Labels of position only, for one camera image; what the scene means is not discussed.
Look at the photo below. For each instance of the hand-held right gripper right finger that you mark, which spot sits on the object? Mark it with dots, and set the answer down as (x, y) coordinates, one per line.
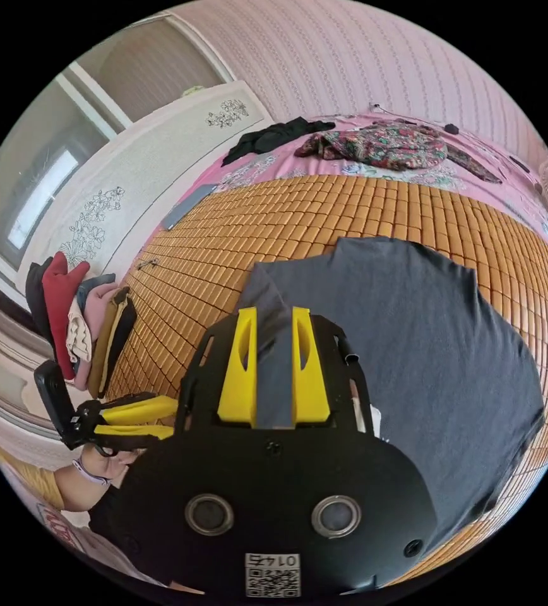
(309, 379)

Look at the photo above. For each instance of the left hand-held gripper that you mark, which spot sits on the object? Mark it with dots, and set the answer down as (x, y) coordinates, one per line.
(83, 419)

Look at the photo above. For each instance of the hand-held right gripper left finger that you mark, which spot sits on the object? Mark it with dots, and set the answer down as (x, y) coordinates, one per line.
(238, 374)

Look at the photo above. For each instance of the gray short sleeve shirt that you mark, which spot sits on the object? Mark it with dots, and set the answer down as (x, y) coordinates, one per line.
(421, 355)

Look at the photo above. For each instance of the person's left forearm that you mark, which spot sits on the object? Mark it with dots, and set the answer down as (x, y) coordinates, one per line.
(82, 487)

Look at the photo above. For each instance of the person's left hand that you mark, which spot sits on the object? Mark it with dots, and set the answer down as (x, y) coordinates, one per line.
(110, 468)

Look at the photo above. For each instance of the person's body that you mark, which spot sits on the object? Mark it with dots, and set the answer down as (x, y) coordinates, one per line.
(61, 525)

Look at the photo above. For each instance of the pile of clothes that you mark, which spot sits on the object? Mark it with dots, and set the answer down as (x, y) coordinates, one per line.
(61, 303)

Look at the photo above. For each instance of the bed with woven mat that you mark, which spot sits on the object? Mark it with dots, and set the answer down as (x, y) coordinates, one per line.
(302, 222)

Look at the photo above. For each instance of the gray flat tablet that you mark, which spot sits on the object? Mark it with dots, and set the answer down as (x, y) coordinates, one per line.
(189, 207)

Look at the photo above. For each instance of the white cupboard with flower print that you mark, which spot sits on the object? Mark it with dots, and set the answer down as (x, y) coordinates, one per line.
(160, 156)

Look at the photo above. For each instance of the black garment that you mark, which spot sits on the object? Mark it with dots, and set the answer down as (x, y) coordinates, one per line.
(274, 136)

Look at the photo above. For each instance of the floral print garment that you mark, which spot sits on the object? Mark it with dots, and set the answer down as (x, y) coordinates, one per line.
(387, 144)

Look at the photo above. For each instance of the window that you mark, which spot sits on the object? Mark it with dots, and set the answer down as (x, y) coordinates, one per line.
(42, 189)

